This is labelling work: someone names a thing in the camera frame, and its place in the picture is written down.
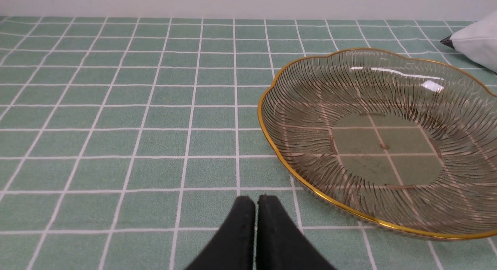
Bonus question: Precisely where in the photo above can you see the green checkered tablecloth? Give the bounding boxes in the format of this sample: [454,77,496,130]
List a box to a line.
[0,17,496,270]

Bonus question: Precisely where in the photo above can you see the white cloth bag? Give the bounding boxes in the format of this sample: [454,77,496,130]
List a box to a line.
[440,11,497,72]

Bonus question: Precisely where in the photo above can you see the amber glass plate gold rim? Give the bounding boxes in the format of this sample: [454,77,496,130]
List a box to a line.
[257,48,496,241]

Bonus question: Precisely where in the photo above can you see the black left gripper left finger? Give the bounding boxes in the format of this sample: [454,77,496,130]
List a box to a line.
[186,196,255,270]

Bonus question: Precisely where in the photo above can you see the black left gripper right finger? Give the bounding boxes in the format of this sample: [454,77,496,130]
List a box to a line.
[256,195,335,270]

